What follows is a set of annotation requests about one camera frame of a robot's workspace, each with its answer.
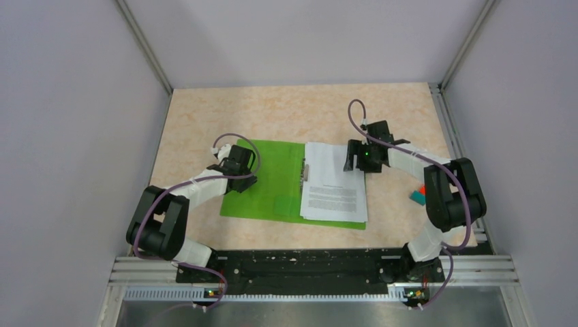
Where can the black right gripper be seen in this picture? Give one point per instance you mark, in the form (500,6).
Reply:
(356,147)

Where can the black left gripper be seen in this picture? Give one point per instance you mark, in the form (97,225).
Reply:
(248,182)

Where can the green plastic clip folder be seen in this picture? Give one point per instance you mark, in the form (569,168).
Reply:
(276,196)

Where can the white printed paper sheet front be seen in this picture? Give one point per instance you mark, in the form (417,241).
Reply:
(330,194)

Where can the chrome folder clip mechanism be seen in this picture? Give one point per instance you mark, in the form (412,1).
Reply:
(304,171)

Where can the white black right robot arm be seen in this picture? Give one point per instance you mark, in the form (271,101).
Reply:
(454,199)

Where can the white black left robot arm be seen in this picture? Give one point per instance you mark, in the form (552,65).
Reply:
(157,229)

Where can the teal block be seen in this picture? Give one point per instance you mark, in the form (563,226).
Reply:
(418,197)

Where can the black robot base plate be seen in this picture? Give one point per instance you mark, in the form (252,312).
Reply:
(314,271)

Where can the aluminium corner post left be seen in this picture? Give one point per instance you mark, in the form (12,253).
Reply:
(142,43)

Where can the aluminium corner post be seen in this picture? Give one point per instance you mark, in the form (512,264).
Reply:
(467,44)
(142,43)

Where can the aluminium frame rail front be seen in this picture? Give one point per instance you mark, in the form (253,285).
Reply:
(133,278)

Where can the aluminium corner post right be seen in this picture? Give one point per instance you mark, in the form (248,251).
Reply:
(467,44)

